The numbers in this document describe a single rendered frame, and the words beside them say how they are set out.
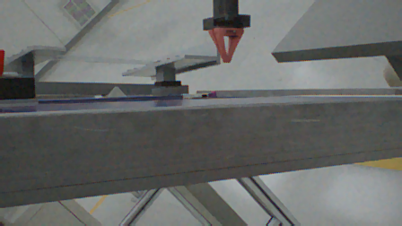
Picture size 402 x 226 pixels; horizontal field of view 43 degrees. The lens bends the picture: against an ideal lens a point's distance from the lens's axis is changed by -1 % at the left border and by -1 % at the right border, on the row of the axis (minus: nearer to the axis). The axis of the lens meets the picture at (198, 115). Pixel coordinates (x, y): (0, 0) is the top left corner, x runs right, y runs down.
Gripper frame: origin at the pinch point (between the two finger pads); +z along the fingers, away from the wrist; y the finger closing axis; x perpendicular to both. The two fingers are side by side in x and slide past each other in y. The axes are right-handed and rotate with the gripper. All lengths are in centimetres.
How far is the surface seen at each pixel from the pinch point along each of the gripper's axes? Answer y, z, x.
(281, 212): -10.4, 39.8, 22.8
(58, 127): 61, 8, -53
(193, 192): -26.7, 35.1, 5.4
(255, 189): -9.5, 32.5, 13.8
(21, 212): -85, 48, -30
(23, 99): 30, 7, -49
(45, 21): -750, -101, 137
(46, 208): -84, 48, -22
